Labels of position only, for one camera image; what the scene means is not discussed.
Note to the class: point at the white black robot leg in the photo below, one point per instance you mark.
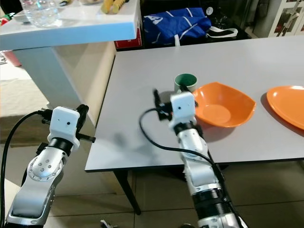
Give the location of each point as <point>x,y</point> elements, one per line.
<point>107,224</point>

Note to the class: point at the black table leg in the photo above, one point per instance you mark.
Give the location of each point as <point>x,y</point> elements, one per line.
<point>127,192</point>

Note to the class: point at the white glass door cabinet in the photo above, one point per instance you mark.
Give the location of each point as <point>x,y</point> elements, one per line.
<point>285,16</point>

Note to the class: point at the orange deep bowl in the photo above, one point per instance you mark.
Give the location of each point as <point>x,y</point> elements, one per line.
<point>223,107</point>

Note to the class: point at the green ceramic mug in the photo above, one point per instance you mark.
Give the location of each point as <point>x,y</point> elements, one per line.
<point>185,80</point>

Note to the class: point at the white bar counter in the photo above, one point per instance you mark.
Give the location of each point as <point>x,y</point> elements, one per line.
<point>85,28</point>

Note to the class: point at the red box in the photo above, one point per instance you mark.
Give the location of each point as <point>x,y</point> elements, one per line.
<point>128,42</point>

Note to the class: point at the orange oval plate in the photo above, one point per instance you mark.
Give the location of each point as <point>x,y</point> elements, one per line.
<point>287,104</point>

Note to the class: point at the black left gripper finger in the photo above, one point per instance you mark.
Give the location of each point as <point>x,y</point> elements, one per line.
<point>83,114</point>

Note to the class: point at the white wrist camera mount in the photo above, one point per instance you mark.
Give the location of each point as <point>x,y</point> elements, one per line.
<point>61,124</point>
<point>183,107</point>

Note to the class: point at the red plastic bucket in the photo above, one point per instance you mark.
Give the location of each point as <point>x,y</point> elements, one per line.
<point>10,58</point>

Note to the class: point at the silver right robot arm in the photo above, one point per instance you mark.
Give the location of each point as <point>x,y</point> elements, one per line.
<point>202,166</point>

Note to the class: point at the yellow item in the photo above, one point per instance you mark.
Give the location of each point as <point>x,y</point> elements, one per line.
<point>114,5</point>

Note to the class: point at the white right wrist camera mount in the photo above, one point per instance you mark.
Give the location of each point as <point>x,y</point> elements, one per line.
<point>183,107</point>

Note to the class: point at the clear glass bowl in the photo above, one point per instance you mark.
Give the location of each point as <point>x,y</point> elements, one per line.
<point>40,18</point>

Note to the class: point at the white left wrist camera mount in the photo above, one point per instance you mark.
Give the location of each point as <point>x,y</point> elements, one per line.
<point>61,124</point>

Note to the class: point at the small round white clock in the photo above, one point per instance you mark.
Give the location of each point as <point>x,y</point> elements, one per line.
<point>209,10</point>

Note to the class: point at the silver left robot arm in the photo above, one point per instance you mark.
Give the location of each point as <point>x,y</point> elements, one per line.
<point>40,175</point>

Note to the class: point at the brown grey table cloth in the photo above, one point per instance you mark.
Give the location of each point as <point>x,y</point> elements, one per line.
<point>14,109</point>

